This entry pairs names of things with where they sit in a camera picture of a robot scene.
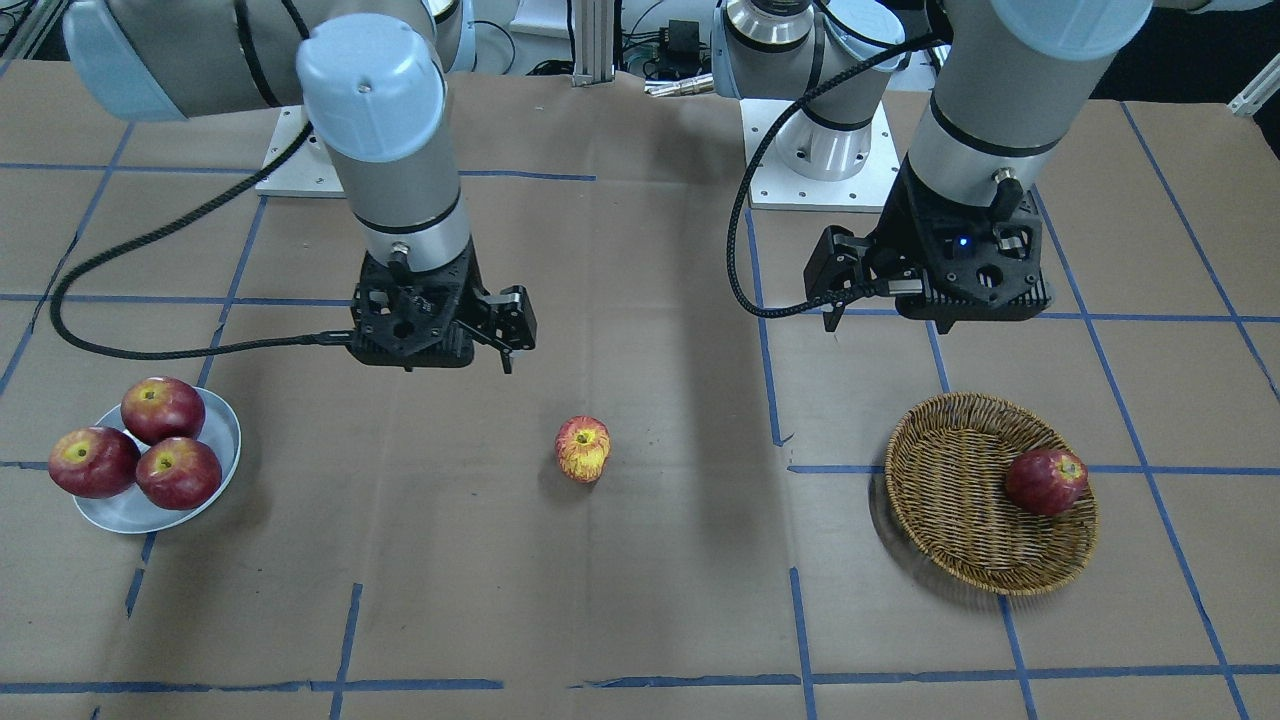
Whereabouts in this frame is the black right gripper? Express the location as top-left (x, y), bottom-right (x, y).
top-left (347, 247), bottom-right (538, 375)

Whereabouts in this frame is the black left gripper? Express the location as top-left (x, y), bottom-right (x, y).
top-left (803, 167), bottom-right (1053, 336)

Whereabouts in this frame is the yellow red apple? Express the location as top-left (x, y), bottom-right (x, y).
top-left (556, 415), bottom-right (612, 484)

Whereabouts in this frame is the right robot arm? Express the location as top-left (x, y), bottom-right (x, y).
top-left (49, 1), bottom-right (536, 373)

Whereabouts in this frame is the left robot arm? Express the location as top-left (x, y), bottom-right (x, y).
top-left (710, 1), bottom-right (1152, 333)

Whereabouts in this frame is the woven wicker basket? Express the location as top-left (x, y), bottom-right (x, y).
top-left (884, 392), bottom-right (1100, 597)

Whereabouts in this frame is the dark red apple in basket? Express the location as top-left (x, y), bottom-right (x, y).
top-left (1004, 448), bottom-right (1089, 518)

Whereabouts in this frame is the red apple front on plate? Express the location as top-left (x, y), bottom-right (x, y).
top-left (134, 437), bottom-right (223, 511)

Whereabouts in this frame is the red apple on plate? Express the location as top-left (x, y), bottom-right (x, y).
top-left (47, 427), bottom-right (141, 498)
top-left (134, 437), bottom-right (223, 511)
top-left (120, 375), bottom-right (206, 446)

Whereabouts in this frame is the red apple back on plate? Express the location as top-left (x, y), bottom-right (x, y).
top-left (120, 375), bottom-right (206, 446)

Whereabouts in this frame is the white round plate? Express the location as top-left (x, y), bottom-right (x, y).
top-left (73, 388), bottom-right (242, 534)

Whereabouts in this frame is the black power adapter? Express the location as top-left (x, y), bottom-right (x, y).
top-left (662, 19), bottom-right (701, 74)

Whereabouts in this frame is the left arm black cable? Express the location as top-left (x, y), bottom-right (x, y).
top-left (726, 35), bottom-right (946, 320)

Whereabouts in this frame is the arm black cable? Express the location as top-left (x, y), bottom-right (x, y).
top-left (49, 122), bottom-right (353, 363)
top-left (726, 35), bottom-right (946, 320)

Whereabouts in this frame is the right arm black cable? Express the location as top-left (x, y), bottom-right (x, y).
top-left (49, 122), bottom-right (353, 363)

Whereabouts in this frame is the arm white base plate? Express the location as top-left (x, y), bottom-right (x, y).
top-left (750, 104), bottom-right (899, 214)
top-left (255, 105), bottom-right (346, 199)

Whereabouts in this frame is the aluminium frame post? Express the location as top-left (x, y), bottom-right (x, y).
top-left (567, 1), bottom-right (618, 88)

